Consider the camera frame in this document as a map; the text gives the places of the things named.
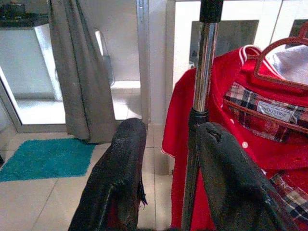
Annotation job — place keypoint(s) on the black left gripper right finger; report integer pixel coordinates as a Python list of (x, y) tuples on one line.
[(231, 183)]

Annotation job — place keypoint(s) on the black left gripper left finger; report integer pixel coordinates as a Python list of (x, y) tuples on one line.
[(115, 173)]

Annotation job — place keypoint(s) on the reddish brown clothes hanger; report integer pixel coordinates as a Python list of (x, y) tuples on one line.
[(259, 63)]

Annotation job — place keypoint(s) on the teal floor mat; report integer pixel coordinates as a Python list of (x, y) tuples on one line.
[(45, 158)]

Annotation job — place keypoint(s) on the red jacket white trim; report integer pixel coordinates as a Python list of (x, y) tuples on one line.
[(180, 120)]

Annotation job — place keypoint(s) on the grey curtain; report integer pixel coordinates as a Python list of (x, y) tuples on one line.
[(79, 72)]

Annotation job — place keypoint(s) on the chrome clothes rack pole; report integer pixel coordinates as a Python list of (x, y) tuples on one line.
[(205, 67)]

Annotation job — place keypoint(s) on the pale grey garment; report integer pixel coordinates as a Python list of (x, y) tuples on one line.
[(291, 62)]

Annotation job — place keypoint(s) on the white panelled door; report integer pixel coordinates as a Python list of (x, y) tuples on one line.
[(183, 36)]

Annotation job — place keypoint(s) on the aluminium door post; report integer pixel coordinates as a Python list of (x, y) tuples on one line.
[(143, 60)]

